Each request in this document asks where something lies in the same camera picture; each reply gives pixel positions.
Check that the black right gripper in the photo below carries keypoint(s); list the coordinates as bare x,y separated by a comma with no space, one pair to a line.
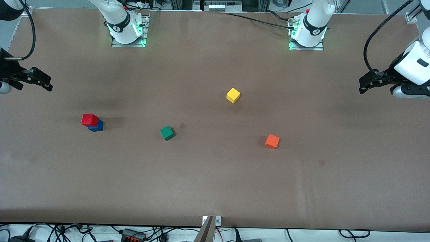
7,69

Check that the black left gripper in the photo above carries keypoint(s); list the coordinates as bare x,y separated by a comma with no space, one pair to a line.
391,69

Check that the red wooden block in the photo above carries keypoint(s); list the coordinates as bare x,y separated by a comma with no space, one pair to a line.
89,119

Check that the blue wooden block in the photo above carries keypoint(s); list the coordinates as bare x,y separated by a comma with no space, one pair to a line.
99,127

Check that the orange wooden block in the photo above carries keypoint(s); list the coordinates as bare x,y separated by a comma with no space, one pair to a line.
272,141

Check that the green wooden block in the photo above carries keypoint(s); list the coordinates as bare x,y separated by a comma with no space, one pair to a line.
167,133

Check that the yellow wooden block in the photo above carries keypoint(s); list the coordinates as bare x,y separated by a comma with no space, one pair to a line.
233,95

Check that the silver electronics box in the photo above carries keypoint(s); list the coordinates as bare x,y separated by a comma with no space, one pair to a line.
221,6

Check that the black connector box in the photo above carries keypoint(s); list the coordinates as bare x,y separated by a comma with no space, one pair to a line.
132,235

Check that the large table cover sheet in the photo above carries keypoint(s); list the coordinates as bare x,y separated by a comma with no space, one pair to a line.
215,188

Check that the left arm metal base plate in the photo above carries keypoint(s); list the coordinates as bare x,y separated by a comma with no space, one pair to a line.
319,48

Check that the aluminium corner bracket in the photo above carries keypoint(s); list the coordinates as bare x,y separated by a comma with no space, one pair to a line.
411,17
28,11

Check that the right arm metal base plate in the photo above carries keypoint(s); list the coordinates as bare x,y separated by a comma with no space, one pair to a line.
116,44

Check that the small metal bracket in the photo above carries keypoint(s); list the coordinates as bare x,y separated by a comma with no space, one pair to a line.
218,220

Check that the wooden post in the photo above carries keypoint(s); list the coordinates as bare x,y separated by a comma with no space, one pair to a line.
206,232

